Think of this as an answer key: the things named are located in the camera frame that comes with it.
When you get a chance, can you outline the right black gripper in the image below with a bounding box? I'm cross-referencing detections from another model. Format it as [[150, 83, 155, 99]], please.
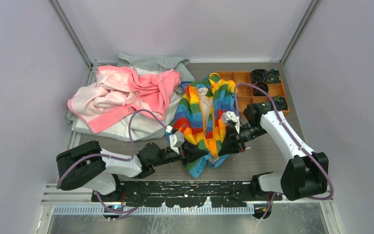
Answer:
[[217, 122, 267, 156]]

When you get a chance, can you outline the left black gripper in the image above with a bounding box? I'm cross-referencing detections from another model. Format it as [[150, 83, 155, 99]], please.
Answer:
[[152, 137, 208, 168]]

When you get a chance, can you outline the rainbow striped zip jacket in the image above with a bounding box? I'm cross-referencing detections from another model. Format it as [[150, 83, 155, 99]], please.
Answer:
[[171, 73, 236, 178]]

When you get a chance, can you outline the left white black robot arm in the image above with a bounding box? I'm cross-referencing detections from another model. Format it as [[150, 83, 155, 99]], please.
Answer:
[[56, 141, 208, 201]]

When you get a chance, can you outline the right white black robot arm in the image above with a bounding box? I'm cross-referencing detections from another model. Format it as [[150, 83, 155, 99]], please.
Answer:
[[219, 101, 329, 201]]

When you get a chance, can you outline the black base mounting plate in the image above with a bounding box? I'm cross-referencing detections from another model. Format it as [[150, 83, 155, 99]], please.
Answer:
[[91, 180, 273, 208]]

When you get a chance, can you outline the orange compartment tray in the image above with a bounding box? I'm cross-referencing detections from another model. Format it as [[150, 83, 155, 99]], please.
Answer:
[[218, 69, 290, 115]]

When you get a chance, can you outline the grey white garment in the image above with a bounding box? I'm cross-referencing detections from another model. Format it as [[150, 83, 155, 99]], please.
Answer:
[[65, 53, 195, 142]]

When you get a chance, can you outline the blue green rolled tie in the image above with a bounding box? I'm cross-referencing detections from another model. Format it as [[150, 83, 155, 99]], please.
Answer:
[[272, 96, 288, 111]]

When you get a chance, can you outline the dark rolled tie back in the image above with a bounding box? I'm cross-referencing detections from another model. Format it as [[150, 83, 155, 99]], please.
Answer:
[[250, 69, 269, 83]]

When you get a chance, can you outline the pink fleece garment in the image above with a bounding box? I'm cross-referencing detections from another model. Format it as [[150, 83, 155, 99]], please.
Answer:
[[67, 66, 181, 134]]

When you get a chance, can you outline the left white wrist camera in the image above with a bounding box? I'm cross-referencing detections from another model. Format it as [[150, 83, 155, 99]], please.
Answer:
[[165, 125, 185, 154]]

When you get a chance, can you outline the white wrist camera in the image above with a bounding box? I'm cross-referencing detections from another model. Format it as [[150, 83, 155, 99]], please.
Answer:
[[165, 125, 185, 154], [221, 111, 240, 134]]

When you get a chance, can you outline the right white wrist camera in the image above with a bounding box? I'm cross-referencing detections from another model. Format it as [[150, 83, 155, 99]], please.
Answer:
[[221, 111, 240, 134]]

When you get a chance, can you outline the silver slotted aluminium rail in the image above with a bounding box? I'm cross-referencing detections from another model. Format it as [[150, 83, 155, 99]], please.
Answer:
[[53, 204, 254, 216]]

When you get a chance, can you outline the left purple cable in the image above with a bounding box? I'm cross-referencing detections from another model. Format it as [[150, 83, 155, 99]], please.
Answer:
[[56, 109, 171, 220]]

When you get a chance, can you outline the purple cable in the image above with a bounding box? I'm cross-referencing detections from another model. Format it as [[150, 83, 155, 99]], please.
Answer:
[[233, 83, 335, 221], [56, 109, 171, 220]]

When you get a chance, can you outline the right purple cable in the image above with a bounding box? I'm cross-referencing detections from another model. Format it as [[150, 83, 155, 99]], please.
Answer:
[[233, 83, 335, 221]]

